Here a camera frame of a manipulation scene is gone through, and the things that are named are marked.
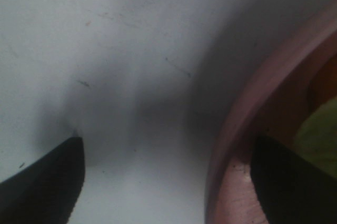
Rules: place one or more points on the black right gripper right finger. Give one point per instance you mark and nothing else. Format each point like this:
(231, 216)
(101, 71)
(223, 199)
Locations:
(289, 188)

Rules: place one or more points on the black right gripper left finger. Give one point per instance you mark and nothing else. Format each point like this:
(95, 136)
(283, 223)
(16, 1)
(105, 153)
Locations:
(47, 190)

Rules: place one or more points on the toy sandwich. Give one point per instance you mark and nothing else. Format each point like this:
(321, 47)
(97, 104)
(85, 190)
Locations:
(315, 140)

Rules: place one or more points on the pink plate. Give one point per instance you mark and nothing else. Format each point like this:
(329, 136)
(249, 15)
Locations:
(273, 102)

